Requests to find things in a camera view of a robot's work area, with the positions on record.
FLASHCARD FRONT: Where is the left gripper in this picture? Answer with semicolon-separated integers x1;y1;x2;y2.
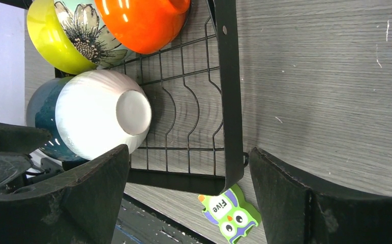
0;123;64;194

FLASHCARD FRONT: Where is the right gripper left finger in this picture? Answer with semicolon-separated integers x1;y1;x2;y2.
0;145;130;243

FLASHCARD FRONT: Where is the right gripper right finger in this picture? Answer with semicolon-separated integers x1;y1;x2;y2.
249;147;392;243

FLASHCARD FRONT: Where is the white ribbed bowl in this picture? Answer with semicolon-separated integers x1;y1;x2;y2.
55;70;153;160

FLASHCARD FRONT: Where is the yellow green bowl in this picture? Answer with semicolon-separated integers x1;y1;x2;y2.
26;0;97;75

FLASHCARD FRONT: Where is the green owl number tile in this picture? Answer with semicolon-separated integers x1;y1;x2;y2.
198;184;262;243

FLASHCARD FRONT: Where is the floral pale green bowl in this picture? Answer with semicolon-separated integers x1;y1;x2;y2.
53;1;134;68

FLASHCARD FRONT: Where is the orange bowl lower shelf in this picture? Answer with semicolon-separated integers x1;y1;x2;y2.
95;0;191;54

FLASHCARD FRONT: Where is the black wire dish rack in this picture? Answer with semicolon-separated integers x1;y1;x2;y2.
114;1;248;195

